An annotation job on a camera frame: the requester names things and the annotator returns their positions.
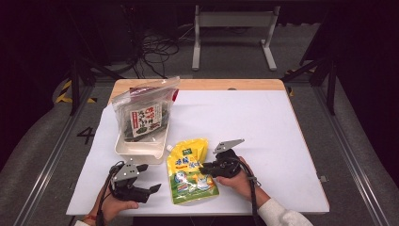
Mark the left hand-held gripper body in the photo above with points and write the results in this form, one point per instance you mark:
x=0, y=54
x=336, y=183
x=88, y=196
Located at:
x=127, y=188

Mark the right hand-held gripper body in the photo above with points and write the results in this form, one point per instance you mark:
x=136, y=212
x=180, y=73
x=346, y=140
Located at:
x=227, y=164

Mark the white plastic bin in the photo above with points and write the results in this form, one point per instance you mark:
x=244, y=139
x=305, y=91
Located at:
x=138, y=153

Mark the yellow spouted pouch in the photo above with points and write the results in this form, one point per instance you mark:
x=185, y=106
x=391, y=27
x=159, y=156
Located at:
x=188, y=163

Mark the clear bag of dried seaweed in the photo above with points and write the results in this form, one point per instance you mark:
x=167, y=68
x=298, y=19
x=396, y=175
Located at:
x=146, y=119

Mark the person's right hand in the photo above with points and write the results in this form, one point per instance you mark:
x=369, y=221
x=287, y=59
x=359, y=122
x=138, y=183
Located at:
x=243, y=183

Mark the person's left hand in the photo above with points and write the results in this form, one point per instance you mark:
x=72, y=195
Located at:
x=108, y=210

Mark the white table mat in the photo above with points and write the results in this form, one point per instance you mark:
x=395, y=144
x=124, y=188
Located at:
x=244, y=125

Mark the black metal stand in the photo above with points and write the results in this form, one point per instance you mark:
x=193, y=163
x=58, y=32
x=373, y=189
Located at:
x=331, y=84
x=74, y=84

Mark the yellow black hazard tape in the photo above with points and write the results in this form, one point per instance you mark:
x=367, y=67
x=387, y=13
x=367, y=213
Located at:
x=64, y=94

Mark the white metal stand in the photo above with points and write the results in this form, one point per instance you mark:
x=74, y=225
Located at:
x=233, y=19

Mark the aluminium floor rail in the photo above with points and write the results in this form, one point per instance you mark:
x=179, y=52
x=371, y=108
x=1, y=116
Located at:
x=351, y=157
x=53, y=157

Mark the small metal table bracket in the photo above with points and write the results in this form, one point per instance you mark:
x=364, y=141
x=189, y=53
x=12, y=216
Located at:
x=323, y=178

